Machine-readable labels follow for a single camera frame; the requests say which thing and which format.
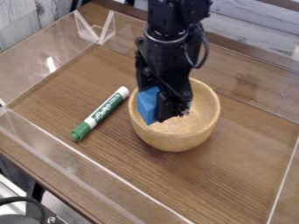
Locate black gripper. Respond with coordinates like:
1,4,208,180
134,24,209,123

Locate blue block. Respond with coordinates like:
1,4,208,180
135,86,164,125

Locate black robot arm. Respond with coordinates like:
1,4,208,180
134,0,210,124

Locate brown wooden bowl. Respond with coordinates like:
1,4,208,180
127,78,220,152

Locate green white marker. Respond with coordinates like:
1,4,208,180
70,87,129,141

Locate clear acrylic tray walls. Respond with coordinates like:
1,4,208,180
0,0,299,224

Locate clear acrylic corner bracket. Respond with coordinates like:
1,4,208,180
73,10,115,46

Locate black cable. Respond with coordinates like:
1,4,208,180
0,196,46,224

